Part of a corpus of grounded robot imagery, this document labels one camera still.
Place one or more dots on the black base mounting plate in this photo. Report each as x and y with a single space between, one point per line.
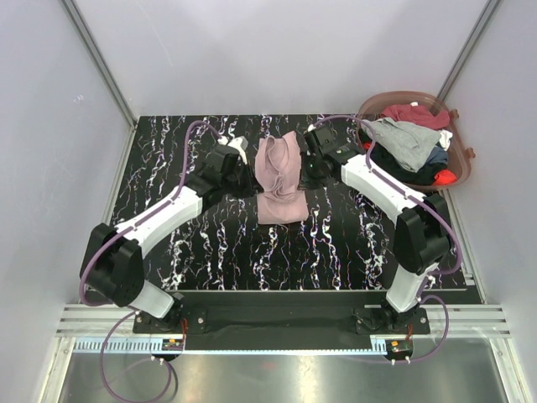
362 311

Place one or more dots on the right aluminium corner post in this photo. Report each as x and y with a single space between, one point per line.
478 30

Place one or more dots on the maroon garment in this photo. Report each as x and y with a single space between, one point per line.
417 114

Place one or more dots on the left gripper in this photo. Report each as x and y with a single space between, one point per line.
252 187

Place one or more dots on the white garment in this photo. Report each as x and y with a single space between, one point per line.
445 139

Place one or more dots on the left small electronics board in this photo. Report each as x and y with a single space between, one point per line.
173 344

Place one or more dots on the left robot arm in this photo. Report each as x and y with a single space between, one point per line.
113 262

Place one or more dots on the brown plastic laundry basket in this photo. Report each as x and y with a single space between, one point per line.
459 156

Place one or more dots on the aluminium corner post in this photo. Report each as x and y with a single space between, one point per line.
478 30
89 42

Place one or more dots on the pink tank top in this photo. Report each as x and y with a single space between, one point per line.
277 170

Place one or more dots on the black garment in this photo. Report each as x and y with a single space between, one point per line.
425 176

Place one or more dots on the red orange garment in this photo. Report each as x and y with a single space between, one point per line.
444 178

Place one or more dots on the aluminium frame rail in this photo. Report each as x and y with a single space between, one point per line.
465 321

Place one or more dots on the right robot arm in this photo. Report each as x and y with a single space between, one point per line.
423 235

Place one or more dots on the right small electronics board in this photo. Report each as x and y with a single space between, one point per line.
400 349

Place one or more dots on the left aluminium corner post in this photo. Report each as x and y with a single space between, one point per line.
89 42

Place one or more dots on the blue garment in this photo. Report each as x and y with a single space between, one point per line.
437 155

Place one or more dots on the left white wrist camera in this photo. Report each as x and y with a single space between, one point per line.
239 143

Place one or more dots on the small electronics board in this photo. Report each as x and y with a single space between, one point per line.
173 344
400 349

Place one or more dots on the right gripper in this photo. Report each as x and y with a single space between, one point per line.
305 182

